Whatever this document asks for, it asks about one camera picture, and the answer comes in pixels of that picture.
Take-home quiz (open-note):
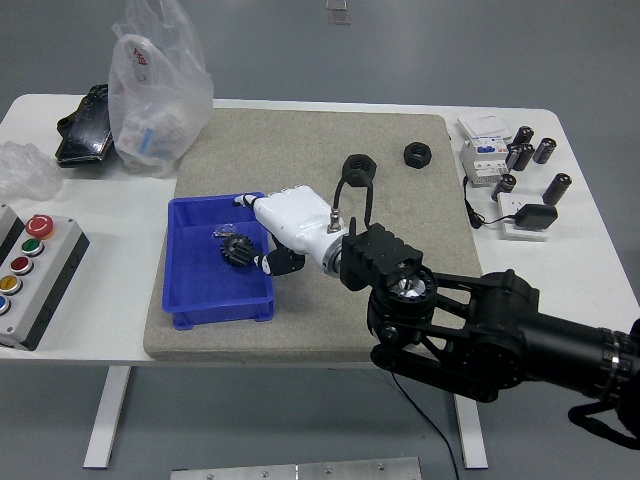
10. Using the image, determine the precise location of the white power socket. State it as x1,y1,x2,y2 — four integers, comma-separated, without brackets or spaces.
496,192,551,242

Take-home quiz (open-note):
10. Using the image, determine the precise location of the white table leg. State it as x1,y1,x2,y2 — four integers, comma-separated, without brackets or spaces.
451,392,489,470
83,366,132,470

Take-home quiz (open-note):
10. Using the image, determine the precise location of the clear crumpled plastic wrap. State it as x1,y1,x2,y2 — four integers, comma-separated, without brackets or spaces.
0,141,65,202

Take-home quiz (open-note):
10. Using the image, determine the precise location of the grey-brown mat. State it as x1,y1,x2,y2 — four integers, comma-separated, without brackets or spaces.
143,108,485,364

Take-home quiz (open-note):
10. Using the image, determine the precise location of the large black gear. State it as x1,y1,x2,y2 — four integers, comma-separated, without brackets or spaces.
218,234,255,269

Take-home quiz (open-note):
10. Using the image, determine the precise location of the black pouch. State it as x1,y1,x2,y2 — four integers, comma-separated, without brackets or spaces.
54,83,115,169

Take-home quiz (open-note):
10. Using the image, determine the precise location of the blue plastic box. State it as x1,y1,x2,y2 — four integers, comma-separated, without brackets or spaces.
160,191,276,330

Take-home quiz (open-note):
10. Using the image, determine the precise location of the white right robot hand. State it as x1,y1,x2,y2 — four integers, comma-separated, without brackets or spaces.
232,185,347,278

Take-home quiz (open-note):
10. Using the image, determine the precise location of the small black hex nut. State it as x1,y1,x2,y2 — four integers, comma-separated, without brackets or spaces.
402,141,433,170

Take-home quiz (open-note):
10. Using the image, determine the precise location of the white cardboard box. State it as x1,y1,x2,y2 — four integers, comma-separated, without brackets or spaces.
456,114,512,144

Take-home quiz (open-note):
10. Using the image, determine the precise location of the grey push-button control box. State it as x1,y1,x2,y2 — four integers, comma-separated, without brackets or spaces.
0,203,92,352

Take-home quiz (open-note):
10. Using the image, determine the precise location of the black floor cable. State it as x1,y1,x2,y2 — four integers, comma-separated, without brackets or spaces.
389,370,460,480

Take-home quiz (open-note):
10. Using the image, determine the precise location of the large black hex nut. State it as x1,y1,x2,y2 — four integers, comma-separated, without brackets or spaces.
343,153,377,187

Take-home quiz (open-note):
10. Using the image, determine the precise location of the white circuit breaker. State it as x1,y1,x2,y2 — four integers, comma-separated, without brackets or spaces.
459,137,516,189

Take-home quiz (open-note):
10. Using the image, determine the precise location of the black power adapter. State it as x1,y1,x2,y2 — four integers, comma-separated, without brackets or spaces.
514,203,559,232

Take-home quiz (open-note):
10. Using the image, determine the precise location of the silver metal plate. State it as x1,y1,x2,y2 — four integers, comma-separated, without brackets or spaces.
170,456,422,480

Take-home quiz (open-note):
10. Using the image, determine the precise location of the white plastic bag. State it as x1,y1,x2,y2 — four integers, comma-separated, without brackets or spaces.
107,0,215,180

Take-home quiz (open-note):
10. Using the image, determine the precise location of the black adapter cord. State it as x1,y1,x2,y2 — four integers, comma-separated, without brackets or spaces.
462,177,519,231

